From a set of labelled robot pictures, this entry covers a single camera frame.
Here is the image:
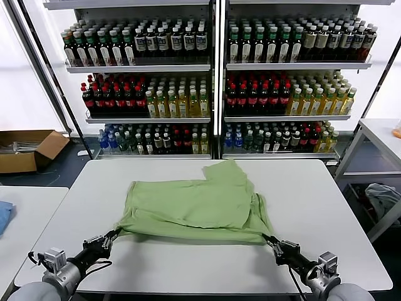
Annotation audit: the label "grey slanted frame bar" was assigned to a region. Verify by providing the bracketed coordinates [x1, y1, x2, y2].
[4, 0, 72, 136]

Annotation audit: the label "dark tea bottle green cap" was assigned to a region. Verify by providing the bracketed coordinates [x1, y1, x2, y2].
[61, 30, 78, 68]
[228, 26, 241, 65]
[96, 29, 113, 67]
[109, 29, 125, 67]
[121, 28, 137, 66]
[241, 26, 254, 65]
[85, 29, 102, 68]
[266, 26, 279, 65]
[290, 27, 305, 64]
[253, 26, 266, 65]
[73, 30, 91, 68]
[278, 27, 292, 65]

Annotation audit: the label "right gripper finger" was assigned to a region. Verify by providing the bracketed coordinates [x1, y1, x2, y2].
[265, 233, 300, 251]
[263, 234, 283, 257]

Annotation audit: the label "clear packaged parts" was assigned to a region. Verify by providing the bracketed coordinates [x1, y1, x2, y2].
[0, 140, 42, 156]

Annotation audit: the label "red-cap cola bottle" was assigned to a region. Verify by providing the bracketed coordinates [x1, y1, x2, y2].
[258, 83, 271, 115]
[308, 127, 320, 151]
[135, 85, 148, 117]
[226, 83, 239, 115]
[182, 129, 192, 154]
[173, 129, 184, 154]
[247, 83, 261, 115]
[113, 85, 127, 117]
[102, 85, 117, 117]
[92, 85, 107, 117]
[237, 83, 249, 115]
[299, 128, 310, 151]
[269, 83, 282, 115]
[279, 83, 293, 115]
[124, 85, 138, 117]
[80, 83, 96, 117]

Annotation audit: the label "red drink bottle blue label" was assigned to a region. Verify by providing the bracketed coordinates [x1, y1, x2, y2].
[359, 27, 378, 61]

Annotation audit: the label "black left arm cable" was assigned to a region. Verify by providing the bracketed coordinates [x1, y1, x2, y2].
[78, 259, 113, 280]

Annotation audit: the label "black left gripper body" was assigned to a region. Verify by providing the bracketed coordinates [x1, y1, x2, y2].
[66, 246, 113, 271]

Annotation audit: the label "green t-shirt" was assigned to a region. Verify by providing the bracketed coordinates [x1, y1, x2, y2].
[113, 157, 276, 246]

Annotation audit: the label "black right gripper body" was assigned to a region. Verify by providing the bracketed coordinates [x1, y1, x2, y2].
[274, 246, 316, 276]

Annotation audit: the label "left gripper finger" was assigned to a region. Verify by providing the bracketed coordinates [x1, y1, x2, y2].
[83, 228, 123, 249]
[105, 231, 124, 251]

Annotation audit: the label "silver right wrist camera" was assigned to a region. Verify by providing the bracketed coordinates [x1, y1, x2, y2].
[317, 250, 341, 278]

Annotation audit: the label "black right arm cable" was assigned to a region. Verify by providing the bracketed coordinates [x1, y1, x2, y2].
[286, 265, 310, 301]

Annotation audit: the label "brown cardboard box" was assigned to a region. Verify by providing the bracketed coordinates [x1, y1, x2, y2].
[0, 129, 71, 175]

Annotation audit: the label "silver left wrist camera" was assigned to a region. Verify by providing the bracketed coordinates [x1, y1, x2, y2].
[36, 246, 68, 274]

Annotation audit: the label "black slanted pole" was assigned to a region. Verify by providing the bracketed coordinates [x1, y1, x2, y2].
[357, 37, 401, 126]
[17, 0, 95, 160]

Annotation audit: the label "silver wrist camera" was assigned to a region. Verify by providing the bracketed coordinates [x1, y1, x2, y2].
[317, 250, 341, 278]
[36, 246, 68, 274]

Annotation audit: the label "dark bottle blue white label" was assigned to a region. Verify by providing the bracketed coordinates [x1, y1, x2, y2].
[327, 26, 343, 61]
[170, 26, 184, 60]
[183, 26, 197, 60]
[133, 27, 148, 60]
[145, 27, 160, 60]
[157, 26, 172, 60]
[195, 26, 209, 60]
[339, 26, 355, 61]
[350, 26, 367, 61]

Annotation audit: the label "white table grey frame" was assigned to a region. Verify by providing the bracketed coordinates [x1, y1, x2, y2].
[333, 118, 401, 244]

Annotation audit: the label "grey white clothes pile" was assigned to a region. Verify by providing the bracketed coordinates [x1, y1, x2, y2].
[364, 183, 401, 227]

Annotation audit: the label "dark bottle beige label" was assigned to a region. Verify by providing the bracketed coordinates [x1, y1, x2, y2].
[315, 25, 330, 61]
[302, 25, 318, 61]

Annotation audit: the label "grey metal shelf rack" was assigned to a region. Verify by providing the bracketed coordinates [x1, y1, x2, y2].
[43, 0, 221, 161]
[219, 0, 396, 163]

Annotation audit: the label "blue folded cloth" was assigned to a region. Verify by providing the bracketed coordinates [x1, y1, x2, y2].
[0, 200, 16, 236]

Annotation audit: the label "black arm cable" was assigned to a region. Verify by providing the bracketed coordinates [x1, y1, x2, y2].
[78, 259, 113, 280]
[286, 265, 310, 301]

